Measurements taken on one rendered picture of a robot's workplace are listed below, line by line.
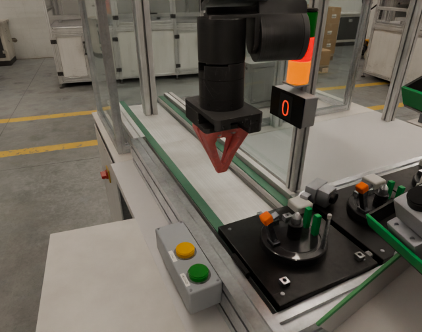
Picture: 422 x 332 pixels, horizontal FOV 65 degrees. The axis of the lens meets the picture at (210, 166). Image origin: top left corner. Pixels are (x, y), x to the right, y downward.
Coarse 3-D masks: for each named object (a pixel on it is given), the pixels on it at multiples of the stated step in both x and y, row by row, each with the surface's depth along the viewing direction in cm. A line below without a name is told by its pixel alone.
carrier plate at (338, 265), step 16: (288, 208) 83; (240, 224) 77; (256, 224) 77; (224, 240) 74; (240, 240) 72; (256, 240) 72; (336, 240) 72; (240, 256) 68; (256, 256) 68; (336, 256) 68; (352, 256) 68; (368, 256) 68; (256, 272) 64; (272, 272) 64; (288, 272) 64; (304, 272) 64; (320, 272) 64; (336, 272) 64; (352, 272) 64; (272, 288) 61; (288, 288) 61; (304, 288) 61; (320, 288) 61; (288, 304) 58
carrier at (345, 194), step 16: (368, 176) 92; (336, 192) 89; (352, 192) 89; (368, 192) 84; (384, 192) 77; (400, 192) 78; (320, 208) 83; (336, 208) 83; (352, 208) 79; (368, 208) 79; (336, 224) 77; (352, 224) 77; (352, 240) 74; (368, 240) 72; (384, 256) 68
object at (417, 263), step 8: (392, 200) 41; (376, 208) 41; (384, 208) 41; (392, 208) 42; (368, 216) 41; (376, 216) 42; (384, 216) 42; (392, 216) 42; (368, 224) 42; (376, 224) 40; (384, 224) 42; (376, 232) 41; (384, 232) 39; (384, 240) 40; (392, 240) 38; (400, 248) 37; (408, 248) 36; (408, 256) 36; (416, 256) 35; (416, 264) 35
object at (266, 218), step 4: (264, 212) 64; (268, 212) 64; (276, 212) 65; (260, 216) 64; (264, 216) 64; (268, 216) 63; (272, 216) 63; (276, 216) 64; (264, 220) 63; (268, 220) 63; (272, 220) 64; (264, 224) 64; (268, 224) 64; (272, 224) 65; (268, 228) 65; (272, 228) 65; (268, 232) 66; (272, 232) 66; (272, 236) 66; (276, 236) 67; (272, 240) 67; (276, 240) 67
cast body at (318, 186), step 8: (312, 184) 84; (320, 184) 84; (328, 184) 84; (304, 192) 83; (312, 192) 82; (320, 192) 82; (328, 192) 81; (312, 200) 83; (320, 200) 82; (328, 200) 81
